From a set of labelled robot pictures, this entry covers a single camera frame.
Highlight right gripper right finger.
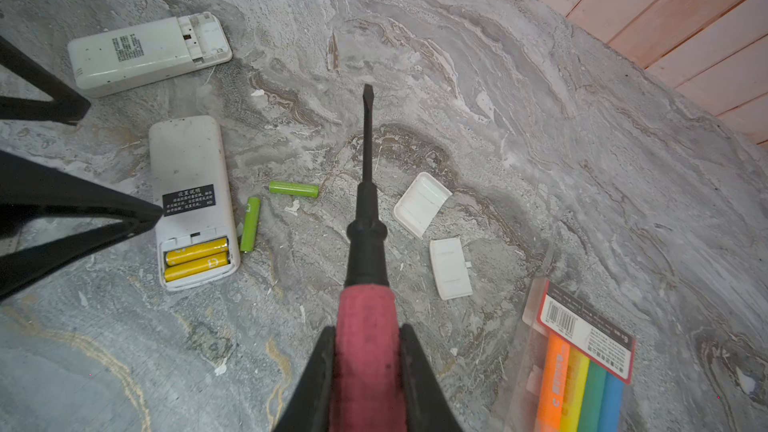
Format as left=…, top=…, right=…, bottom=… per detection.
left=400, top=324, right=462, bottom=432

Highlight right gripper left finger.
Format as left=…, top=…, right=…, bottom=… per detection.
left=274, top=326, right=335, bottom=432

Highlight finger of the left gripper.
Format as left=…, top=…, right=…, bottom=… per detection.
left=1, top=37, right=91, bottom=125
left=1, top=152, right=163, bottom=300

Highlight red handled screwdriver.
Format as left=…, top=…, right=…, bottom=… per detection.
left=330, top=84, right=406, bottom=431

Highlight small white plastic piece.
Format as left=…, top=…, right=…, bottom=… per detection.
left=429, top=237, right=473, bottom=300

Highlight yellow battery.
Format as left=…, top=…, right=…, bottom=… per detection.
left=165, top=237, right=228, bottom=266
left=164, top=252, right=229, bottom=282

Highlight green battery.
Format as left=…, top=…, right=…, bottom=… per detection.
left=268, top=181, right=319, bottom=198
left=239, top=197, right=261, bottom=253

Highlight white battery cover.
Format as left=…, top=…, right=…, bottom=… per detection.
left=393, top=172, right=452, bottom=239

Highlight colored highlighter pack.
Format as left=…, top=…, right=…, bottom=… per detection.
left=497, top=278, right=636, bottom=431

